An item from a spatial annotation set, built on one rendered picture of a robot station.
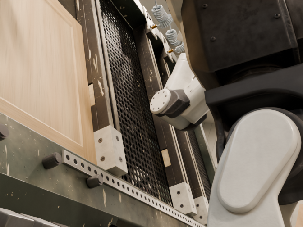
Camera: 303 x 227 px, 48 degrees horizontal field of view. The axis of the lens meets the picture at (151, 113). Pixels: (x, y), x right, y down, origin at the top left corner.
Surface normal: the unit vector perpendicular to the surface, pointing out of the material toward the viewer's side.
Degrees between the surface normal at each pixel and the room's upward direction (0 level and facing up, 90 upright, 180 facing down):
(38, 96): 57
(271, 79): 90
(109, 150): 90
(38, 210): 90
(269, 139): 90
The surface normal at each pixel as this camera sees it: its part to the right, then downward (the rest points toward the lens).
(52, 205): 0.84, 0.11
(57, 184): 0.88, -0.39
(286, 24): -0.34, 0.11
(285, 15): -0.42, -0.26
